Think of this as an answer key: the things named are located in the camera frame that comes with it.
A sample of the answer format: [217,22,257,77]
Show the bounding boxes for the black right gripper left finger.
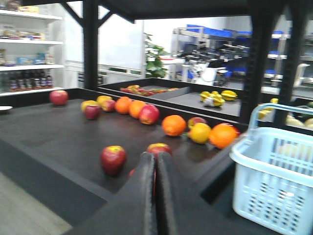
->
[66,152,156,235]

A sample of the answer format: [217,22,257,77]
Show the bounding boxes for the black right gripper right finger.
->
[156,153,235,235]

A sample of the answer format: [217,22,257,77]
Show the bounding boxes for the light blue plastic basket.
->
[229,103,313,235]

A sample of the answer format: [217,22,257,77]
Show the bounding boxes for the red apple front left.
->
[100,145,127,176]

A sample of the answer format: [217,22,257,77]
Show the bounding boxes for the red apple front middle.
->
[146,142,172,155]

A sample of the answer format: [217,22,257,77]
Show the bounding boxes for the yellow apple by orange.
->
[189,123,211,144]

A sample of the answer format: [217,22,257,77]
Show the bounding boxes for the orange left of pair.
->
[161,115,187,137]

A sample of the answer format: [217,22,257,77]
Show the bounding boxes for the black wooden display stand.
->
[0,0,313,235]

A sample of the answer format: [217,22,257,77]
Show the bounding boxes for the large orange right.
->
[208,123,240,149]

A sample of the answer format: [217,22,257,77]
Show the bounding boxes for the red apple behind oranges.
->
[187,117,207,129]

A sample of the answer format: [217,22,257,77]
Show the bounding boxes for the big red apple back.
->
[138,104,160,125]

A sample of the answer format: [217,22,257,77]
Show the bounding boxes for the dark red apple left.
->
[85,105,102,120]

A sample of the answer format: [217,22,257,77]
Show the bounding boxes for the small red apple back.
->
[102,100,115,113]

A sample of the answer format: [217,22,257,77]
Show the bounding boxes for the white garlic bulb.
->
[203,97,215,107]

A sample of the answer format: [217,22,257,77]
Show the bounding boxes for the yellow apple back left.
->
[96,95,112,106]

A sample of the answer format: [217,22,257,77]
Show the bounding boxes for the yellow apple front left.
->
[81,100,98,113]

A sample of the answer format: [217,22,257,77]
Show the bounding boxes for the cherry tomato vine pile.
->
[120,85,178,96]

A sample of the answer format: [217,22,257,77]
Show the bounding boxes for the red apple far corner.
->
[49,90,69,105]

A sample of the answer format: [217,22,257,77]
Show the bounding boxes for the small white dish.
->
[0,106,13,114]

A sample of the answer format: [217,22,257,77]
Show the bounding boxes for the white store shelf unit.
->
[0,0,65,94]

